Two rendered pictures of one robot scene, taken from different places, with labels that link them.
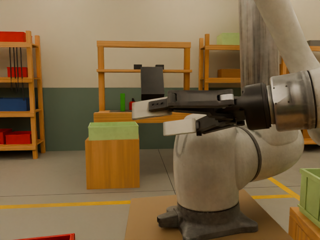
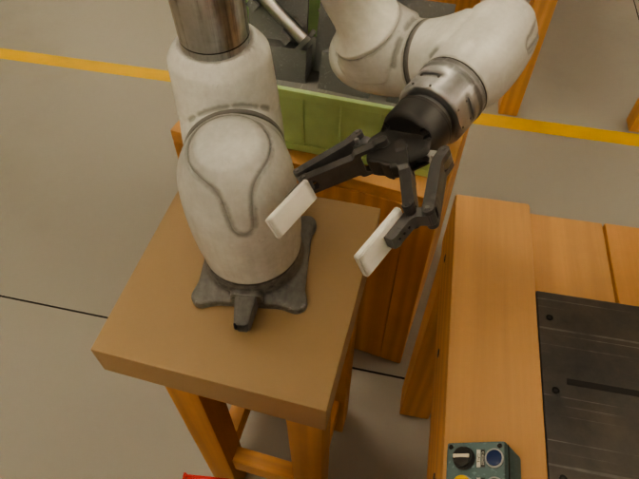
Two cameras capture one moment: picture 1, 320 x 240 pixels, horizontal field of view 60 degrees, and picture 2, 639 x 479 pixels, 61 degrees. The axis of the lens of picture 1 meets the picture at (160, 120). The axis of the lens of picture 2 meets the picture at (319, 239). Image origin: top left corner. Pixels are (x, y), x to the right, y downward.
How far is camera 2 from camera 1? 0.66 m
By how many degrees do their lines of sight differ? 73
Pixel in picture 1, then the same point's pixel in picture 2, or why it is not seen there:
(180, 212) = (255, 290)
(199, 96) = (440, 185)
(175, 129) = (291, 217)
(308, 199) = not seen: hidden behind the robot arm
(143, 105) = (375, 248)
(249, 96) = (438, 134)
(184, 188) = (266, 263)
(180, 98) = (438, 207)
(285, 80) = (461, 92)
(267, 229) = (317, 212)
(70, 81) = not seen: outside the picture
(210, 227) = (300, 270)
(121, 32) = not seen: outside the picture
